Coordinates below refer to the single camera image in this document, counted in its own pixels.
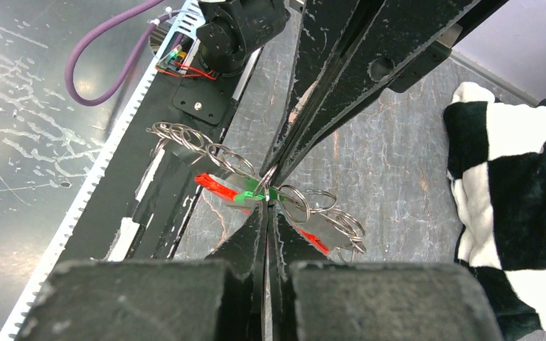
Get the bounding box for small green object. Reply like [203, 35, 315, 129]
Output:
[231, 176, 280, 204]

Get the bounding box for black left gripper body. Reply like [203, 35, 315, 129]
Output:
[388, 0, 508, 93]

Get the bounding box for metal key holder red handle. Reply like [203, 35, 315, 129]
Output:
[147, 121, 366, 258]

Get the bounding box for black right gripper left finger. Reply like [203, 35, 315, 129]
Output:
[16, 200, 268, 340]

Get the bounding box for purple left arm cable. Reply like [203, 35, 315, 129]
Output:
[65, 0, 189, 107]

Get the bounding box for black white checkered pillow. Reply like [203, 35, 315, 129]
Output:
[443, 82, 546, 340]

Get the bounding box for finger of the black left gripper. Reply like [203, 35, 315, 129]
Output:
[261, 1, 358, 176]
[271, 1, 477, 185]

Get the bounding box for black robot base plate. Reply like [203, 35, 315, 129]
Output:
[58, 59, 255, 262]

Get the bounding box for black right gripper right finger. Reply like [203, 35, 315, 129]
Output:
[267, 204, 502, 340]

